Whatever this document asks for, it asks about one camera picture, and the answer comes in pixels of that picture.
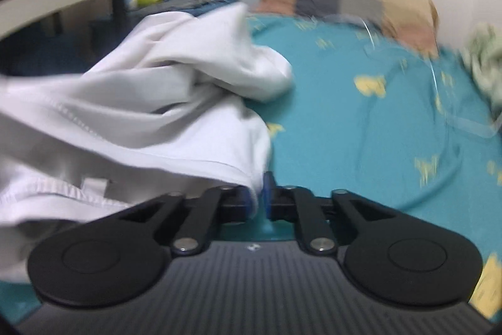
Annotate white t-shirt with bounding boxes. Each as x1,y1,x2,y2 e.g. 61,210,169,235
1,3,293,283

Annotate teal patterned bed sheet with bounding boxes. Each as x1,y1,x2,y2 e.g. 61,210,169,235
1,14,501,334

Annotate grey cloth on chair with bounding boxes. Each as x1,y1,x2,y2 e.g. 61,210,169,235
155,0,229,16

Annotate green fleece blanket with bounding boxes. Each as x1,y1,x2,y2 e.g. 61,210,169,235
460,23,502,117

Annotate white charging cable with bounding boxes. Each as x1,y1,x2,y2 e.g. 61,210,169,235
325,14,502,140

